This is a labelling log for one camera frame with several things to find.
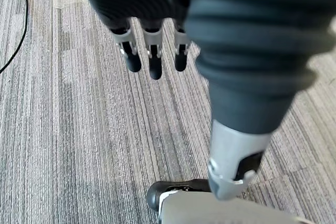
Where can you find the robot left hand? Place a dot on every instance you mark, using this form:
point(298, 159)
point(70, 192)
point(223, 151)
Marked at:
point(236, 51)

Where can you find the robot dark foot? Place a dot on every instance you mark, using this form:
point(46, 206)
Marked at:
point(173, 191)

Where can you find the robot silver leg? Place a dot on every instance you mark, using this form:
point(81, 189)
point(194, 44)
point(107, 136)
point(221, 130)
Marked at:
point(223, 209)

